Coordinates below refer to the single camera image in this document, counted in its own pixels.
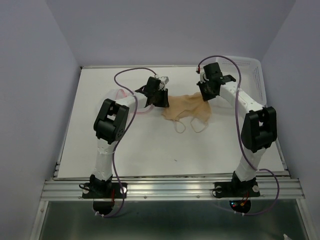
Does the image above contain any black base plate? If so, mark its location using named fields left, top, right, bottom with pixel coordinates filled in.
left=79, top=182, right=128, bottom=200
left=212, top=181, right=261, bottom=199

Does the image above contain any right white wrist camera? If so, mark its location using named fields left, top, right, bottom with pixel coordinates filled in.
left=196, top=67, right=208, bottom=83

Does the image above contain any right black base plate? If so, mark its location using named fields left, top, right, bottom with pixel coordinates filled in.
left=212, top=181, right=261, bottom=199

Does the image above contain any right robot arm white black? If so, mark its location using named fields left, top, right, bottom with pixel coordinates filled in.
left=196, top=62, right=277, bottom=198

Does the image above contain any aluminium mounting rail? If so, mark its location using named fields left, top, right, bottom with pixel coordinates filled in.
left=40, top=176, right=305, bottom=202

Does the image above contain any white plastic basket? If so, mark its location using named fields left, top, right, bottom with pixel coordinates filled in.
left=215, top=56, right=267, bottom=106

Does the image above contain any white mesh laundry bag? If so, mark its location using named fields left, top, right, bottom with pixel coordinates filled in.
left=105, top=88, right=154, bottom=114

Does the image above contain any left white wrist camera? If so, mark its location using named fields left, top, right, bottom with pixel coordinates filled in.
left=155, top=74, right=169, bottom=88

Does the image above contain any beige bra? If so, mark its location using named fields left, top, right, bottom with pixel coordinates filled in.
left=162, top=92, right=212, bottom=134

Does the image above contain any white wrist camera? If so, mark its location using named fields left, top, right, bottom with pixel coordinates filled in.
left=196, top=67, right=208, bottom=83
left=155, top=74, right=169, bottom=88

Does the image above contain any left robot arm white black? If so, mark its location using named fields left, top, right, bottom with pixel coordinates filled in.
left=79, top=76, right=169, bottom=198

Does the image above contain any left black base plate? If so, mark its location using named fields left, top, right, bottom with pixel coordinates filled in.
left=79, top=182, right=128, bottom=200

